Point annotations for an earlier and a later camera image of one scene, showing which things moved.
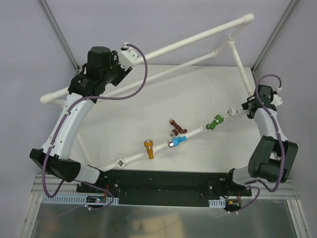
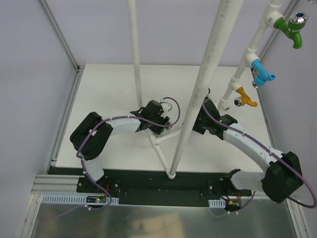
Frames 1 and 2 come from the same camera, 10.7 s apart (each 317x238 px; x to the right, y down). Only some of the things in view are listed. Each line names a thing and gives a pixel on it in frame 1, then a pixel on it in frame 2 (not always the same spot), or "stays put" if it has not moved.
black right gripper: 252,107 → 199,121
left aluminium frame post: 57,30 stays put
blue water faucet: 174,142 → 260,79
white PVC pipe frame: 215,33 → 209,78
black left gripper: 120,75 → 162,123
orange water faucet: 148,144 → 244,99
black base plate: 161,188 stays put
